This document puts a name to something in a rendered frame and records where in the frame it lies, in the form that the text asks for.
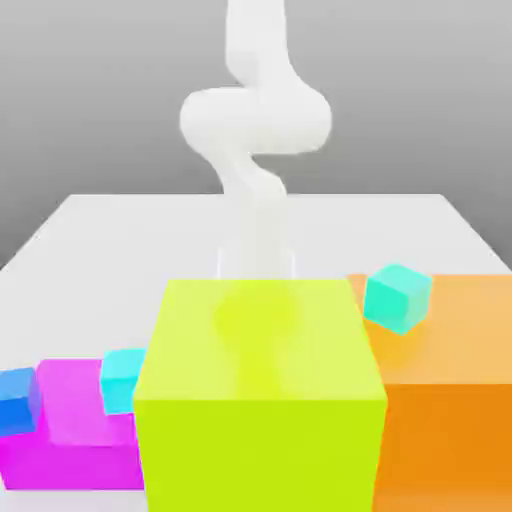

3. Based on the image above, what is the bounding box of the small turquoise cube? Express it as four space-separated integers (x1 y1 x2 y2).
362 262 434 336

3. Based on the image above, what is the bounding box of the small cyan cube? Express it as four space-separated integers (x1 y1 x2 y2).
99 347 148 416

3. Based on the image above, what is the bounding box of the small blue cube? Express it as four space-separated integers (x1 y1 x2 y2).
0 366 42 438

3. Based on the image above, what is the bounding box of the large yellow-green box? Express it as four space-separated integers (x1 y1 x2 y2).
132 277 388 512

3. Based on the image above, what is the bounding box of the large magenta box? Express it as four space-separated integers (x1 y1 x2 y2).
0 357 146 492

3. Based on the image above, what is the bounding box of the large orange box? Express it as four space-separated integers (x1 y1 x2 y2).
346 272 512 512

